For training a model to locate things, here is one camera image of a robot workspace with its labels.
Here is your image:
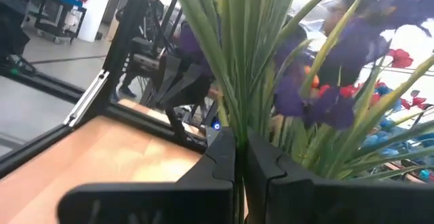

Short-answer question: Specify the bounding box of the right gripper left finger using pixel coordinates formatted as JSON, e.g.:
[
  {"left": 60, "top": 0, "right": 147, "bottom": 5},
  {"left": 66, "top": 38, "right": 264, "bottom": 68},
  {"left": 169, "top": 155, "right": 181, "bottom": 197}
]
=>
[{"left": 57, "top": 127, "right": 237, "bottom": 224}]

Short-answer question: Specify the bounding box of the purple artificial flower bunch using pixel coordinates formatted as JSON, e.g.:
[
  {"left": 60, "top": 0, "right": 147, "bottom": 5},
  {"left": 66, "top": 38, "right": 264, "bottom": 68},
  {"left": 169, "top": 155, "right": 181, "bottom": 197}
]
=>
[{"left": 171, "top": 0, "right": 434, "bottom": 224}]

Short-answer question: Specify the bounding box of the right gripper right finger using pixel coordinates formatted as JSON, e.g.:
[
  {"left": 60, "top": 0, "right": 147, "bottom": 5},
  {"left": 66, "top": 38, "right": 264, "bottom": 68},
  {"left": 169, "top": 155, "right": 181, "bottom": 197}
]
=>
[{"left": 244, "top": 131, "right": 434, "bottom": 224}]

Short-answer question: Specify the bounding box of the orange artificial tulip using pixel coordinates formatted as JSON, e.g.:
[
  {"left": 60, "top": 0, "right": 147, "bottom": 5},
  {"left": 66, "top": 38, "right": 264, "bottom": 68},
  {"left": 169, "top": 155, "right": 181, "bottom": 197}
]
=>
[{"left": 303, "top": 66, "right": 321, "bottom": 89}]

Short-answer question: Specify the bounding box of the black aluminium table frame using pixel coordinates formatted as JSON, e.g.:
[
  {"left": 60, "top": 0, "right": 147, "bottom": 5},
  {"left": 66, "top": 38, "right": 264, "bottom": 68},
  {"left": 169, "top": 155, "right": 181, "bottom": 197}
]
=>
[{"left": 0, "top": 0, "right": 218, "bottom": 181}]

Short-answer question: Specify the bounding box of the red artificial flower bunch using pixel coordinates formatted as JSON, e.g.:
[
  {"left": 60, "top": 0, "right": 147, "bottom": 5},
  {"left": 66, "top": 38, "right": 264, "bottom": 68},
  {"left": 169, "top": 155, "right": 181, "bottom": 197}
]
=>
[{"left": 318, "top": 47, "right": 434, "bottom": 111}]

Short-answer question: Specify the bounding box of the person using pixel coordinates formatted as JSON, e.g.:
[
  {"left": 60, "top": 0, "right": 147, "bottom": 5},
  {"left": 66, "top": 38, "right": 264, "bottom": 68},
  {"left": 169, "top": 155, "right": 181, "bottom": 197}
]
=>
[
  {"left": 113, "top": 0, "right": 184, "bottom": 102},
  {"left": 318, "top": 0, "right": 377, "bottom": 86}
]

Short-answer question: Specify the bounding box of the blue artificial flower bunch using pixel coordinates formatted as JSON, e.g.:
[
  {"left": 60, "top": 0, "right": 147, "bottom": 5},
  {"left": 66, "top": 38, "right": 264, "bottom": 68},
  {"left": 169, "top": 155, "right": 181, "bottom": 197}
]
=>
[{"left": 359, "top": 84, "right": 434, "bottom": 184}]

